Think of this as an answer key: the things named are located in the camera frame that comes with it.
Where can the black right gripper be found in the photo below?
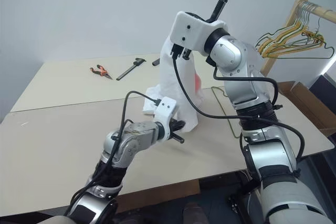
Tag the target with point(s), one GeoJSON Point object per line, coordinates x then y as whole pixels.
{"type": "Point", "coordinates": [216, 9]}

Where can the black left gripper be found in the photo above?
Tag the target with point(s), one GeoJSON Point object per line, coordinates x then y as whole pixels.
{"type": "Point", "coordinates": [176, 135]}

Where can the white shorts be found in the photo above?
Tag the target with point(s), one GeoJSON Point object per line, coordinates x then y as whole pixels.
{"type": "Point", "coordinates": [168, 82]}

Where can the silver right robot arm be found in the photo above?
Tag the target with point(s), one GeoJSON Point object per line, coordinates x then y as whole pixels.
{"type": "Point", "coordinates": [270, 155]}

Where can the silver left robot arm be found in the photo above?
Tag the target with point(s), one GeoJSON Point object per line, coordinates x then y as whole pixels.
{"type": "Point", "coordinates": [131, 142]}

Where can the black caliper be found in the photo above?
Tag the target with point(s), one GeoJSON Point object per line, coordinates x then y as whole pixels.
{"type": "Point", "coordinates": [130, 69]}

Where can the wooden clothes rack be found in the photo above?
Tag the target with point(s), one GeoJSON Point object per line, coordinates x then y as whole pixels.
{"type": "Point", "coordinates": [271, 62]}

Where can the open cardboard box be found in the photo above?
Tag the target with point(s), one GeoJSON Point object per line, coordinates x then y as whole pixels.
{"type": "Point", "coordinates": [315, 108]}

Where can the black case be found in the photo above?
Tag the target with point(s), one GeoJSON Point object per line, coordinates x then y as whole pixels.
{"type": "Point", "coordinates": [326, 90]}

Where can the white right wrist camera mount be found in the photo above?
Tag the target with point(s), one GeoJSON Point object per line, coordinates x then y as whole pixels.
{"type": "Point", "coordinates": [191, 32]}

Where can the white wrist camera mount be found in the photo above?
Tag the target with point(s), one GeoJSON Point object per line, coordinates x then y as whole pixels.
{"type": "Point", "coordinates": [191, 32]}
{"type": "Point", "coordinates": [165, 108]}

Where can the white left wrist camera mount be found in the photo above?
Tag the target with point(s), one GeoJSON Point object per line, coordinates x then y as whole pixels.
{"type": "Point", "coordinates": [165, 108]}

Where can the black base frame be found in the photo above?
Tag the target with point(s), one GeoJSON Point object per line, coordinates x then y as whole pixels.
{"type": "Point", "coordinates": [239, 208]}

